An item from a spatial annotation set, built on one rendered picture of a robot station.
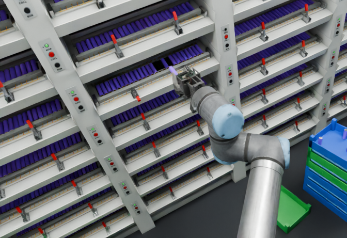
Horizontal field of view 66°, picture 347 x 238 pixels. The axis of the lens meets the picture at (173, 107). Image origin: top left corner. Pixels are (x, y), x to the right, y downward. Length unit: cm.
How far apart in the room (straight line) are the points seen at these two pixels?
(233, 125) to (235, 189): 120
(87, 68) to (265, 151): 72
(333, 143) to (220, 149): 95
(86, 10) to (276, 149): 78
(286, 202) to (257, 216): 117
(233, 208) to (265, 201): 113
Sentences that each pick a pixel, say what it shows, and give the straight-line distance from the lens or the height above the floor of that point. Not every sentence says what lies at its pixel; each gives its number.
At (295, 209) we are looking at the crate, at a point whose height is 0.
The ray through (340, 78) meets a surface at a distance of 217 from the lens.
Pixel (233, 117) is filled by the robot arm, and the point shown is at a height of 110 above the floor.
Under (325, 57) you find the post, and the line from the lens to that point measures 183.
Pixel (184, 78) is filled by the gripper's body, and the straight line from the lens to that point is 90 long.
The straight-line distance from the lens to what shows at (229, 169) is 183.
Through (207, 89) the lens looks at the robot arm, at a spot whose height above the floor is 112.
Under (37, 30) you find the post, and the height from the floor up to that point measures 136.
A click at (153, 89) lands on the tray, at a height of 96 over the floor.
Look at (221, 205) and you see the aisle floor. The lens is 187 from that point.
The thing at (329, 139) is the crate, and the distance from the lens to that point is 170.
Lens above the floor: 160
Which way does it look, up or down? 37 degrees down
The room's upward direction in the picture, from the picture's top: 16 degrees counter-clockwise
